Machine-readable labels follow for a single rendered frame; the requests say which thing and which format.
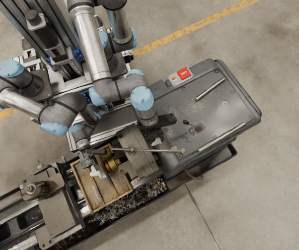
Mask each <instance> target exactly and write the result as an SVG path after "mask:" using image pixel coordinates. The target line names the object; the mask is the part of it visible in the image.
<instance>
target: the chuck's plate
mask: <svg viewBox="0 0 299 250"><path fill-rule="evenodd" d="M129 126H130V128H131V130H132V131H133V133H134V135H135V137H136V139H137V141H138V142H139V144H140V146H141V148H142V149H149V147H148V145H147V143H146V141H145V140H144V138H143V136H142V134H141V133H140V131H139V129H138V127H137V126H136V124H135V123H133V124H131V125H129ZM144 154H145V156H146V157H147V159H148V161H149V163H150V165H151V167H152V169H153V171H154V172H155V171H157V170H159V167H158V165H157V163H156V161H155V159H154V157H153V155H152V153H151V152H150V151H144Z"/></svg>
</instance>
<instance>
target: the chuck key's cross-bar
mask: <svg viewBox="0 0 299 250"><path fill-rule="evenodd" d="M112 150H126V151H130V148H115V147H112ZM135 151H150V152H181V150H167V149H135Z"/></svg>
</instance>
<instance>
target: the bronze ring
mask: <svg viewBox="0 0 299 250"><path fill-rule="evenodd" d="M103 164H104V167H105V169H106V170H107V172H108V173H111V172H112V171H113V172H114V171H116V170H118V167H117V166H119V165H121V164H122V162H121V160H120V158H119V159H117V160H115V161H114V160H113V158H112V156H111V157H110V158H108V159H107V160H106V161H104V162H103Z"/></svg>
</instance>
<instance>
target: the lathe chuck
mask: <svg viewBox="0 0 299 250"><path fill-rule="evenodd" d="M119 134H122V135H123V137H122V138H119V139H118V140H119V142H120V145H121V147H122V148H131V147H134V148H136V149H141V146H140V144H139V142H138V141H137V139H136V137H135V135H134V133H133V131H132V130H131V128H130V126H127V127H125V128H123V129H121V130H119V131H117V132H116V136H118V135H119ZM124 153H125V154H126V156H127V158H128V160H129V162H130V164H131V166H132V167H133V169H134V171H135V173H136V174H137V176H138V177H139V178H140V180H141V179H143V178H145V177H146V176H148V175H150V174H152V173H154V171H153V169H152V167H151V165H150V163H149V161H148V159H147V157H146V156H145V154H144V152H143V151H136V153H134V154H132V153H131V152H130V151H126V150H124ZM142 176H144V177H142ZM141 177H142V178H141Z"/></svg>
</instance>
